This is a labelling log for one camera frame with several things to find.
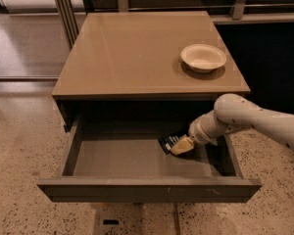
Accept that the metal shelving rail frame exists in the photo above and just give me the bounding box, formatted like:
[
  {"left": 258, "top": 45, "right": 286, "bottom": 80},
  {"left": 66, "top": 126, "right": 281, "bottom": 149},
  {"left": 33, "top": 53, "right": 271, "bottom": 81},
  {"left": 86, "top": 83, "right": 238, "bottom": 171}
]
[{"left": 80, "top": 0, "right": 294, "bottom": 25}]

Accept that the grey vertical metal post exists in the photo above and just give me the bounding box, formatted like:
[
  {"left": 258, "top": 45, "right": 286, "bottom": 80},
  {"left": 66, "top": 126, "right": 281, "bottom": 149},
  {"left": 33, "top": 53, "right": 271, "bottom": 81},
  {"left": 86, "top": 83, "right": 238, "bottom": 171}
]
[{"left": 55, "top": 0, "right": 78, "bottom": 49}]

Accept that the open grey top drawer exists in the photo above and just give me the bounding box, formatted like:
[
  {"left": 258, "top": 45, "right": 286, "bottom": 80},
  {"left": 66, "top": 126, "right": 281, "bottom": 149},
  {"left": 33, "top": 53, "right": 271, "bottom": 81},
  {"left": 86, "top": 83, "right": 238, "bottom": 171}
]
[{"left": 37, "top": 117, "right": 262, "bottom": 203}]

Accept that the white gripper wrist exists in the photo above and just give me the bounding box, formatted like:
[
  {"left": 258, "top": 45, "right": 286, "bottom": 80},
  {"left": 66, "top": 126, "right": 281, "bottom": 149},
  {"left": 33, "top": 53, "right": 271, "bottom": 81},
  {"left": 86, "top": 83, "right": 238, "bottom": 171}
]
[{"left": 171, "top": 115, "right": 218, "bottom": 156}]

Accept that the white paper bowl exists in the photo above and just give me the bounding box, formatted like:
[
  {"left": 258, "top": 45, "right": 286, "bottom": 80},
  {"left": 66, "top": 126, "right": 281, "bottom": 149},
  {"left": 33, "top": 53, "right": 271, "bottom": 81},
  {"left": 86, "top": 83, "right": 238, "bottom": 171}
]
[{"left": 180, "top": 44, "right": 226, "bottom": 73}]

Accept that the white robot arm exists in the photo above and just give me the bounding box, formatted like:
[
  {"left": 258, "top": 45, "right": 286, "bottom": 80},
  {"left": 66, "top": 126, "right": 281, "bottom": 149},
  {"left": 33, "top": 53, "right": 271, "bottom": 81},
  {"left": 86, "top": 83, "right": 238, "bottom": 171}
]
[{"left": 166, "top": 94, "right": 294, "bottom": 156}]

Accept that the grey cabinet with glossy top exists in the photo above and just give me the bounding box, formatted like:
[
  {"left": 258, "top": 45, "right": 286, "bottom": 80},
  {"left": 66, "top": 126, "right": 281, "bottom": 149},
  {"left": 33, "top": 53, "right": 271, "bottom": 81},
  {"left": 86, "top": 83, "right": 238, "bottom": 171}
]
[{"left": 52, "top": 11, "right": 250, "bottom": 126}]

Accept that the dark blue rxbar wrapper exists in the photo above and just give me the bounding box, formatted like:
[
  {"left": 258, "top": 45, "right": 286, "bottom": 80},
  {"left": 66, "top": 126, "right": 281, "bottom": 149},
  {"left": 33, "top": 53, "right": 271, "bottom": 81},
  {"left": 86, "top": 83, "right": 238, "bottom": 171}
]
[{"left": 158, "top": 135, "right": 179, "bottom": 155}]

